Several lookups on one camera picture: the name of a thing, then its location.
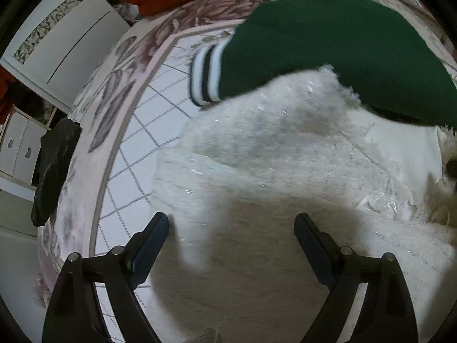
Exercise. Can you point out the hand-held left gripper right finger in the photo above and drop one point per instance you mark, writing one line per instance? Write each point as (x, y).
(314, 248)

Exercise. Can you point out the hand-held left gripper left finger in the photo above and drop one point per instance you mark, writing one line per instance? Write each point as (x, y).
(150, 244)

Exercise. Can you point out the white fuzzy sweater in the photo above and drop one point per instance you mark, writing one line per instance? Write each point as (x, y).
(285, 171)

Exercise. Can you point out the green jacket with striped cuffs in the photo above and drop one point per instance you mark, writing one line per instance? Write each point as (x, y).
(321, 43)

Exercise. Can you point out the black garment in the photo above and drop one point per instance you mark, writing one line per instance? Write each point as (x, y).
(53, 171)

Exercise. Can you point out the floral patterned bedspread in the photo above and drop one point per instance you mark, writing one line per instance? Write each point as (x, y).
(125, 114)

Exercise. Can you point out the white drawer cabinet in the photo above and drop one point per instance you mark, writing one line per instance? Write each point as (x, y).
(18, 146)

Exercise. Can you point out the white wardrobe with patterned panel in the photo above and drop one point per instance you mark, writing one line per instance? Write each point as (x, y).
(64, 32)

